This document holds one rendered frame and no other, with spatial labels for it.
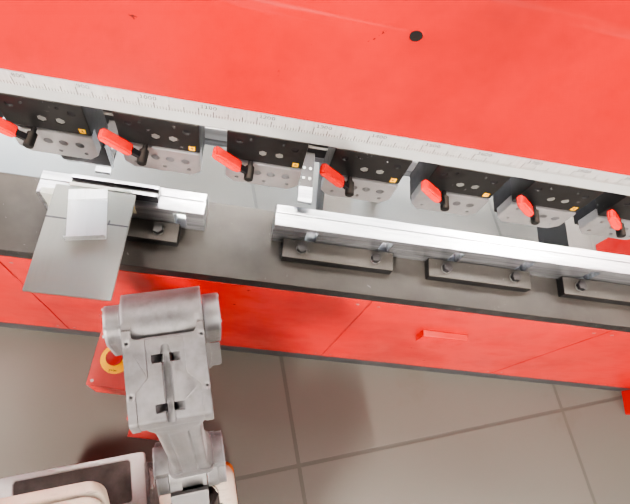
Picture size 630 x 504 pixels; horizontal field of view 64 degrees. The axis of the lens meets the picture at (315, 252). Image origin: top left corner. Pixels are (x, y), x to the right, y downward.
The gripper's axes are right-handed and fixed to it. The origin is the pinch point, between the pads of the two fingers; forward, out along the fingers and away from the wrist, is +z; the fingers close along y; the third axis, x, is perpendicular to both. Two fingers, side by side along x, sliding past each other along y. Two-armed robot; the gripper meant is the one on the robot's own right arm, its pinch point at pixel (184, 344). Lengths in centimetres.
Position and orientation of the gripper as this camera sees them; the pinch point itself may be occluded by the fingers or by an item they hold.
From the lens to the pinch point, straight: 113.8
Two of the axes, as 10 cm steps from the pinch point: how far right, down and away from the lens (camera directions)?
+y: -9.7, 1.1, -2.4
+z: -2.4, -0.7, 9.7
